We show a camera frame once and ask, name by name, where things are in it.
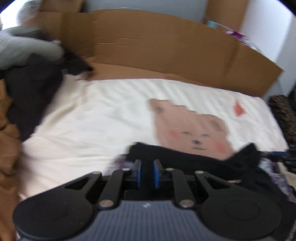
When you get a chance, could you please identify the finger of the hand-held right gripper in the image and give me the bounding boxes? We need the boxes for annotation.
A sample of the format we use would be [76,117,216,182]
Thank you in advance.
[261,150,296,167]

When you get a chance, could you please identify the upright cardboard box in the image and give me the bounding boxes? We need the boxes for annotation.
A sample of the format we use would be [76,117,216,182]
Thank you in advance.
[205,0,249,33]

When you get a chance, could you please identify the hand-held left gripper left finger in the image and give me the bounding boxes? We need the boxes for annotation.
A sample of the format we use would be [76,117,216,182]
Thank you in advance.
[61,159,142,208]

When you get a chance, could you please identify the cream bear-print blanket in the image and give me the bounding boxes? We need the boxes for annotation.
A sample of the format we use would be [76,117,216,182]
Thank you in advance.
[18,76,289,202]

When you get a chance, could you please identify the black bear-print pants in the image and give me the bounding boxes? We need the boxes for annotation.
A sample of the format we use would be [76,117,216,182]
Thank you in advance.
[113,141,296,209]

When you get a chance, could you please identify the purple tissue pack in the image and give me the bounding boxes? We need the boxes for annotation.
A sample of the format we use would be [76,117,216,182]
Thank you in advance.
[223,27,247,42]

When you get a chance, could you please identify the black garment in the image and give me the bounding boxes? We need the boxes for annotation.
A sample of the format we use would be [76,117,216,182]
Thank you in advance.
[5,53,93,142]

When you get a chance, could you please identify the leopard print garment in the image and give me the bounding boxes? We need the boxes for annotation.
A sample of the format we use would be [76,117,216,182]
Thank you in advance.
[268,95,296,149]

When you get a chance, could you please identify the brown garment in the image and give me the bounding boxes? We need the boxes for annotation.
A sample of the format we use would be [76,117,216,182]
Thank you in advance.
[0,79,23,241]

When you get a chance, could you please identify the grey neck pillow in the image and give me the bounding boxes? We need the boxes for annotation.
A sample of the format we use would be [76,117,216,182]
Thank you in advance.
[0,25,64,70]

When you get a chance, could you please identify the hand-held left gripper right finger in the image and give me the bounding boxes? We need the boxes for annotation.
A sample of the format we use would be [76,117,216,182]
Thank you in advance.
[153,159,234,208]

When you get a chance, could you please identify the flattened cardboard sheet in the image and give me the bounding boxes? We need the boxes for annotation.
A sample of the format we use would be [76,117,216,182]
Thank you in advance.
[35,9,284,98]

